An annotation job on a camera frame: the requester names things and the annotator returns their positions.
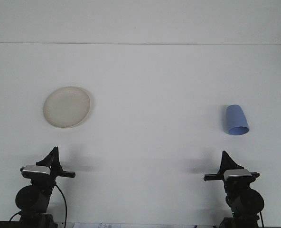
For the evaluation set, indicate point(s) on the printed white paper sheet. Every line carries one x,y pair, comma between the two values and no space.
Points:
95,225

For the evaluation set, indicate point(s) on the pale round plate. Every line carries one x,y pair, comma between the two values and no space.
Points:
67,107

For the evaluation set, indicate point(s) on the pale blue cup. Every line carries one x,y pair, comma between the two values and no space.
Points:
235,118

